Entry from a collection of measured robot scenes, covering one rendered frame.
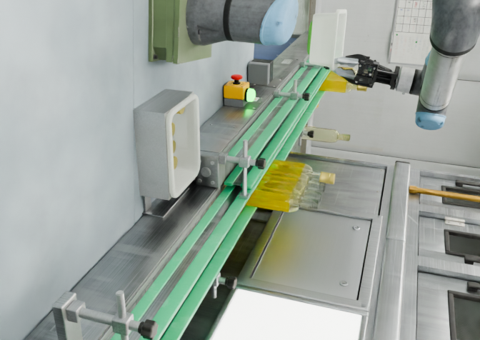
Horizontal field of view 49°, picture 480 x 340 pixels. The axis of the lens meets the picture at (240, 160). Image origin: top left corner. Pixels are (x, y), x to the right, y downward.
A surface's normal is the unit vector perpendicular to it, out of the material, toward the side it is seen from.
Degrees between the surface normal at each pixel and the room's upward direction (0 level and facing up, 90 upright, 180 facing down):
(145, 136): 90
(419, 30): 90
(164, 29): 90
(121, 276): 90
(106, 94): 0
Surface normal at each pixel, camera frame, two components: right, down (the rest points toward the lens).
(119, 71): 0.95, 0.14
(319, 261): 0.01, -0.91
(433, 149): -0.31, 0.40
